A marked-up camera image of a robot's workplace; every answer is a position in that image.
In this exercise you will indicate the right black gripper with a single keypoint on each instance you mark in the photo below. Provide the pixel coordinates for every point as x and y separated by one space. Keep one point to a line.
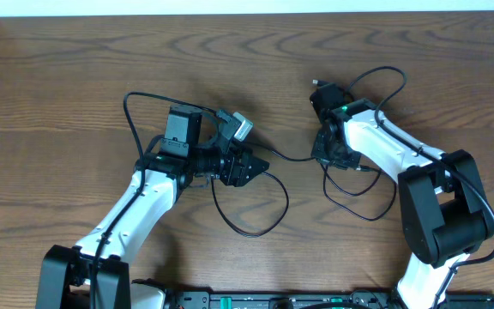
317 150

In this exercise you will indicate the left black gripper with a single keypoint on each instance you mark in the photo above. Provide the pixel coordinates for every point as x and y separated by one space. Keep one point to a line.
235 168

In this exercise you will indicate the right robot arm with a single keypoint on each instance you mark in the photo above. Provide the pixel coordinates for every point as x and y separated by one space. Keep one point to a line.
445 215

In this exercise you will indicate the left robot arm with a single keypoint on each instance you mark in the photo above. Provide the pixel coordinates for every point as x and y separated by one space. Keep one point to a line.
95 272

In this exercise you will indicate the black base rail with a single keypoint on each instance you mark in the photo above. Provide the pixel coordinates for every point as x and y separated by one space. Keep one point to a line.
272 300

